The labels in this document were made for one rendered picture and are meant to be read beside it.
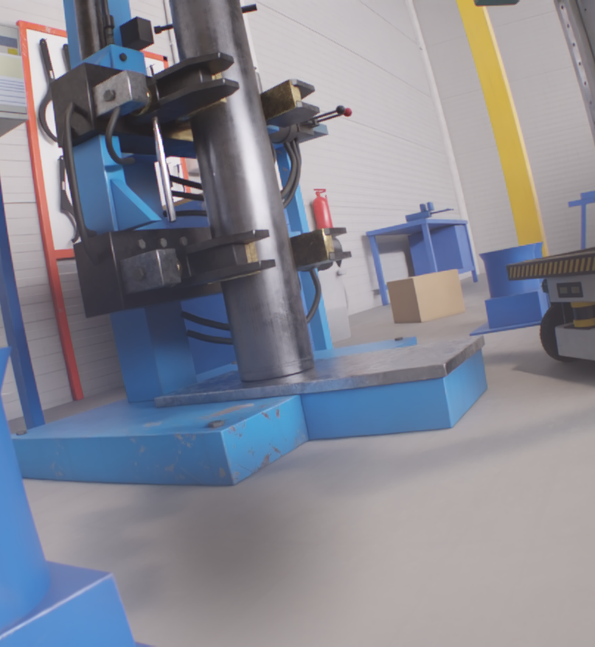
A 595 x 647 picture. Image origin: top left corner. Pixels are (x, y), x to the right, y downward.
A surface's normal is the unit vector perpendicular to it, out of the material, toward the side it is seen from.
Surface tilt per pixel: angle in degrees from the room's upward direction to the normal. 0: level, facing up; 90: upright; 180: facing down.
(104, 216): 90
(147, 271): 90
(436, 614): 0
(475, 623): 0
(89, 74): 90
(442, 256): 90
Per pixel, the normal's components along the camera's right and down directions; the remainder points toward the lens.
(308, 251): -0.70, 0.16
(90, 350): 0.84, -0.15
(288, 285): 0.70, -0.12
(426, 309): 0.24, -0.02
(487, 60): -0.51, 0.13
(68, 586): -0.20, -0.98
